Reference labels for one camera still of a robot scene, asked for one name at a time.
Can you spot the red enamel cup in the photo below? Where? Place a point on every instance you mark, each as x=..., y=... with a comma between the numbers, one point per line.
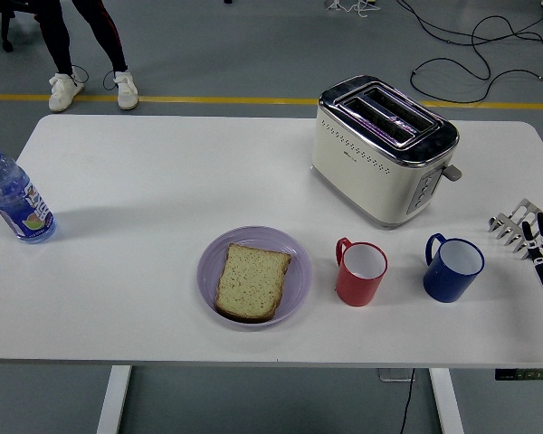
x=357, y=289

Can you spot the blue enamel cup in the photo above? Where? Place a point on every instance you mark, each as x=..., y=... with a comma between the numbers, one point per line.
x=443, y=282

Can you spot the black office chair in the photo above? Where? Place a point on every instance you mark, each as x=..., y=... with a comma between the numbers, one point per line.
x=6, y=11

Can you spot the black table control panel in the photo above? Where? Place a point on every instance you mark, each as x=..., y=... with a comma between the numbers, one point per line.
x=529, y=374

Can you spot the white table leg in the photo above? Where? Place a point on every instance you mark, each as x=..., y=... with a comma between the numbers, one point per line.
x=448, y=402
x=113, y=402

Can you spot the slice of toast bread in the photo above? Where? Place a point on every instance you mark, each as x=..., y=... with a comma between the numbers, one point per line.
x=251, y=285

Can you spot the person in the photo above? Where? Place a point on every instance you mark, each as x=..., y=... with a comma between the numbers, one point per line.
x=59, y=40

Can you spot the lilac round plate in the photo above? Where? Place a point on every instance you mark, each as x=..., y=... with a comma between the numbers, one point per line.
x=298, y=271

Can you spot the grey bracket under table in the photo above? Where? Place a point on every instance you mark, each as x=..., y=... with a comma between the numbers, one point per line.
x=391, y=375

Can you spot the steel toast rack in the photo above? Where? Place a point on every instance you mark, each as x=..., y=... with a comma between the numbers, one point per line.
x=509, y=226

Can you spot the cream chrome toaster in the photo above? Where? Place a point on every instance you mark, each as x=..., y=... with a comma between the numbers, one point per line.
x=362, y=181

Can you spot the clear bottle with blue cap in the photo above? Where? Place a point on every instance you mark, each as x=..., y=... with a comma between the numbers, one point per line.
x=22, y=208

